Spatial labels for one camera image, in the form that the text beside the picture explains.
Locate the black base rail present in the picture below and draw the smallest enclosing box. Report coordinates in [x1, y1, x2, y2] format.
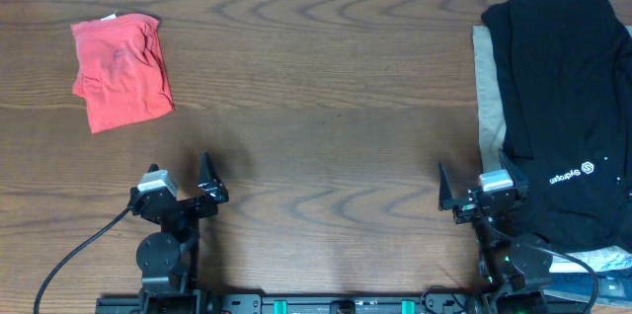
[95, 288, 586, 314]

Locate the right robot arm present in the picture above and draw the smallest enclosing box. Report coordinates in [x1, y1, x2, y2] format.
[438, 151, 552, 313]

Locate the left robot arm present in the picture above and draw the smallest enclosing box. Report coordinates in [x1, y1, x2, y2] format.
[128, 151, 229, 313]

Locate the black t-shirt with logo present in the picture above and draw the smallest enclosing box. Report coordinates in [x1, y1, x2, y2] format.
[482, 0, 631, 252]

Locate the folded red t-shirt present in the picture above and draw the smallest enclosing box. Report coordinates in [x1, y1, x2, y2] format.
[71, 14, 175, 133]

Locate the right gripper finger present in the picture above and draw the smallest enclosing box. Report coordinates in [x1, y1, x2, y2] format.
[438, 163, 470, 211]
[499, 149, 528, 191]

